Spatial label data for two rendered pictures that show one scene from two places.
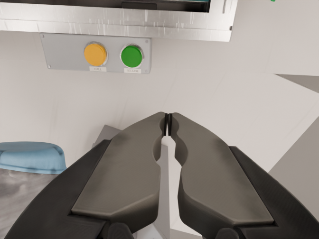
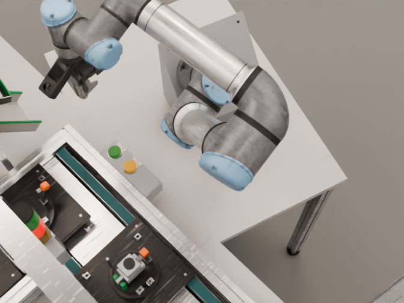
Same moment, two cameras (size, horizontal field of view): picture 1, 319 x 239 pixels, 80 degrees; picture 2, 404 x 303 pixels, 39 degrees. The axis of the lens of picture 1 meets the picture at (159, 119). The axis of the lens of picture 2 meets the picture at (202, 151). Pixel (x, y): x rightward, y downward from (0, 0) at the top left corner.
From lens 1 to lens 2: 148 cm
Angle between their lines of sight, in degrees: 20
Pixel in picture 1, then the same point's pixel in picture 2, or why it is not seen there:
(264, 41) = (54, 115)
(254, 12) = (48, 133)
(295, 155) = not seen: outside the picture
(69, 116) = not seen: hidden behind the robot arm
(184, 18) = (77, 147)
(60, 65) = (153, 177)
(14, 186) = (170, 116)
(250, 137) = not seen: hidden behind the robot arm
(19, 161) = (162, 125)
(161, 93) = (132, 133)
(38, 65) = (186, 207)
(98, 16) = (111, 178)
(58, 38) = (139, 187)
